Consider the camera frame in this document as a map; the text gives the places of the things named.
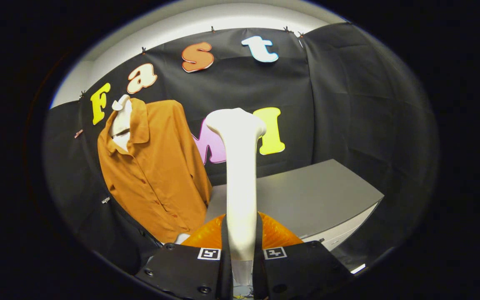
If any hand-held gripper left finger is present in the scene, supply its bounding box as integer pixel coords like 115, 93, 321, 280
135, 213, 233, 300

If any grey cabinet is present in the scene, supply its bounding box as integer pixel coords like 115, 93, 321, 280
205, 158, 385, 253

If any black backdrop cloth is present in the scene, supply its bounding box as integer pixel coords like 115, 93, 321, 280
42, 22, 440, 275

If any orange-brown button shirt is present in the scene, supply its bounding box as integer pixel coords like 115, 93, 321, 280
97, 98, 213, 244

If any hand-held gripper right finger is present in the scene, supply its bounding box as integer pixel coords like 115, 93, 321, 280
252, 212, 354, 300

